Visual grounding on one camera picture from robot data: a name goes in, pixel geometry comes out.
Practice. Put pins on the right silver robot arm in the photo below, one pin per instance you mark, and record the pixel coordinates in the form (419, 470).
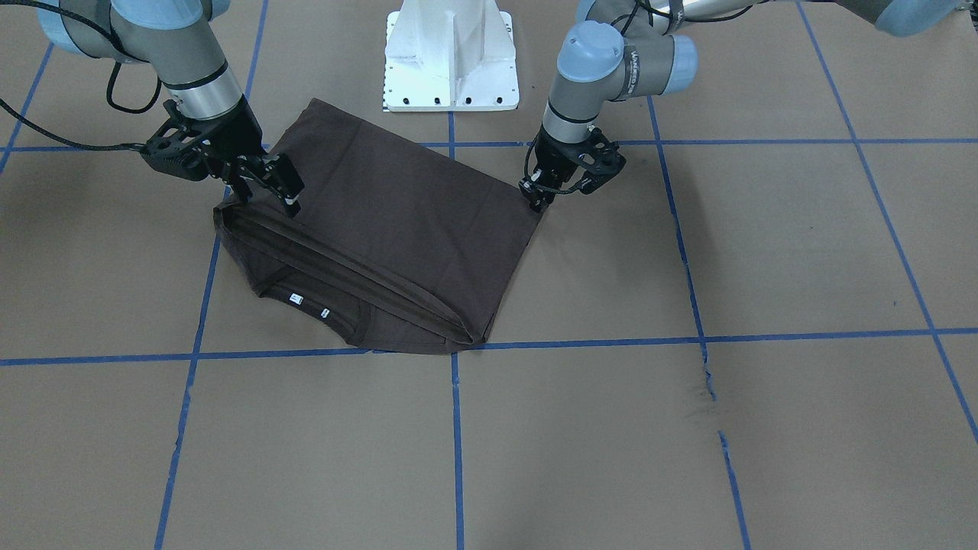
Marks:
(174, 37)

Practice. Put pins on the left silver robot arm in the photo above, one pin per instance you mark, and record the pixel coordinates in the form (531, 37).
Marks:
(614, 51)

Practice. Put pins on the dark brown t-shirt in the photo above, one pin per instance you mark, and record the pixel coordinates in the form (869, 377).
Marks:
(395, 247)

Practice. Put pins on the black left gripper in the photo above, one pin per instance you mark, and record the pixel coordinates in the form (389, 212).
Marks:
(552, 155)

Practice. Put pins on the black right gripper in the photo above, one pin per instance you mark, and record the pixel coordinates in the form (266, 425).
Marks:
(235, 131)

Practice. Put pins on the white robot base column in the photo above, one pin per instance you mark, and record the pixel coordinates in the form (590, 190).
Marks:
(450, 56)

